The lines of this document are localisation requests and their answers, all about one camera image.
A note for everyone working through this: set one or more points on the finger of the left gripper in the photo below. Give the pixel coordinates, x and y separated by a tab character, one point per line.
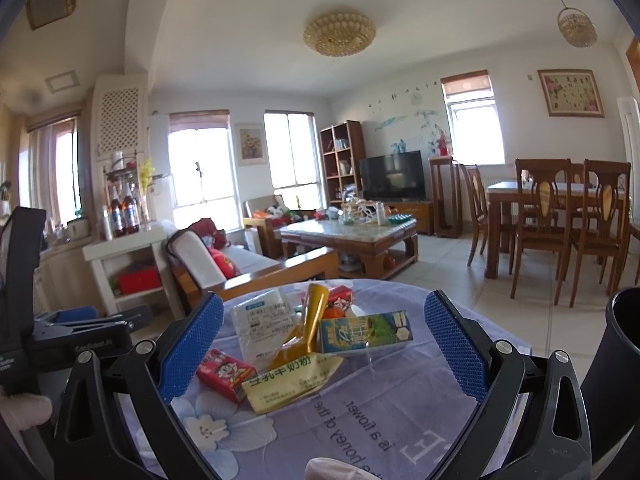
68	317
136	318

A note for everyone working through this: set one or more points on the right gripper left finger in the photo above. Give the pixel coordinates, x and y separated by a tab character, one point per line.
156	372

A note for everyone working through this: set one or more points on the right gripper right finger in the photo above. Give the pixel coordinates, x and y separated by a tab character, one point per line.
493	373

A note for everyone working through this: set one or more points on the yellow snack bag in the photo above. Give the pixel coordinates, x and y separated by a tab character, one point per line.
303	338

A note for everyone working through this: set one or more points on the black trash bin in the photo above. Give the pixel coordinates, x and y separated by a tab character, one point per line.
611	388

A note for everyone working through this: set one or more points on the left white gloved hand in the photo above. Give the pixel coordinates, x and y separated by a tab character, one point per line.
24	411

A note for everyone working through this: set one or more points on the right white gloved hand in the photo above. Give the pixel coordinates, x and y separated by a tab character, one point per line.
322	468

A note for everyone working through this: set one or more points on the white side shelf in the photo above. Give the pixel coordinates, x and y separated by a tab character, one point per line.
131	255

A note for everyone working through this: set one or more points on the red small drink carton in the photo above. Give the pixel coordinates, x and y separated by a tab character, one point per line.
224	374

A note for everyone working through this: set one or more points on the wooden sofa with cushions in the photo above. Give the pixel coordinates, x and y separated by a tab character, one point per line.
198	266

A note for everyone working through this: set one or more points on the yellow-green milk powder sachet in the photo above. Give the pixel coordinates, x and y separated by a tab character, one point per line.
290	382

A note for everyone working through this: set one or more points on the white wet wipe packet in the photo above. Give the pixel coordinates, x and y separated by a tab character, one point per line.
263	324

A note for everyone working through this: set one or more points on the blue green milk carton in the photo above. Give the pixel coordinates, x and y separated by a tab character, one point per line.
379	332

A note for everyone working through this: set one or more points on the purple floral tablecloth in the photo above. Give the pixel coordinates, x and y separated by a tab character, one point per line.
393	414

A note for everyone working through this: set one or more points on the wooden dining chair left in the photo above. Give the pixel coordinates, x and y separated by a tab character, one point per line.
478	208

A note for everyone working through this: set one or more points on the red snack packet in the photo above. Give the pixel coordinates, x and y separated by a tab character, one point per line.
341	298

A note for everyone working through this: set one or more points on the wooden coffee table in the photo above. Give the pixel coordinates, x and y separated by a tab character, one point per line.
383	251

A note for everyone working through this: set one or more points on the wooden dining table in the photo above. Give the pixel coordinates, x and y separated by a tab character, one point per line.
506	202

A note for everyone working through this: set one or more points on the tall wooden stand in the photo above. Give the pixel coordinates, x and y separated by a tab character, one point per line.
446	196

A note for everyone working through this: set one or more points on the framed sunflower picture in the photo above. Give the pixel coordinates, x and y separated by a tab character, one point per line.
251	146

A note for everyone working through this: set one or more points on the black television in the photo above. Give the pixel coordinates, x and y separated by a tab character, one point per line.
398	176

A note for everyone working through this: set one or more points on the wooden bookshelf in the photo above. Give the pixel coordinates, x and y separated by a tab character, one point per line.
342	150

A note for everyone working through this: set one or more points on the framed clock picture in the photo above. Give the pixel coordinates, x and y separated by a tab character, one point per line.
571	93

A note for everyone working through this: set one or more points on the hanging crystal pendant lamp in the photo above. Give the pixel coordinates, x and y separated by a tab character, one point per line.
576	27

